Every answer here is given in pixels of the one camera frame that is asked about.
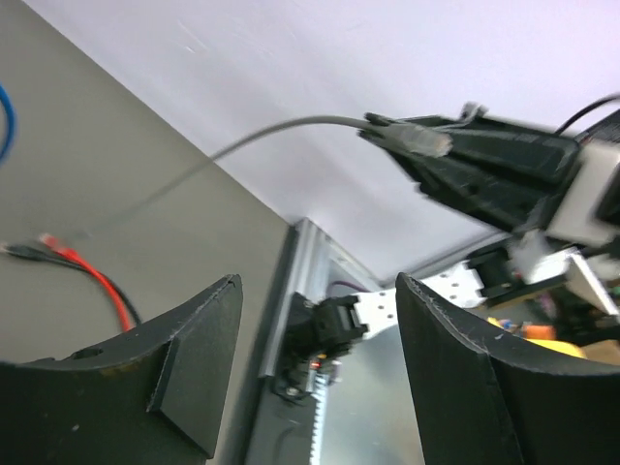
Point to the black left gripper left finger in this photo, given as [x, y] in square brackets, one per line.
[151, 395]

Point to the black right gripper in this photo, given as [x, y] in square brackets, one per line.
[475, 165]

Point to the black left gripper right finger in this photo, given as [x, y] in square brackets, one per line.
[485, 396]

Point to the grey slotted cable duct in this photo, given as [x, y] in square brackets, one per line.
[324, 374]

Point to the aluminium frame rail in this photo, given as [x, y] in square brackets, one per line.
[316, 260]

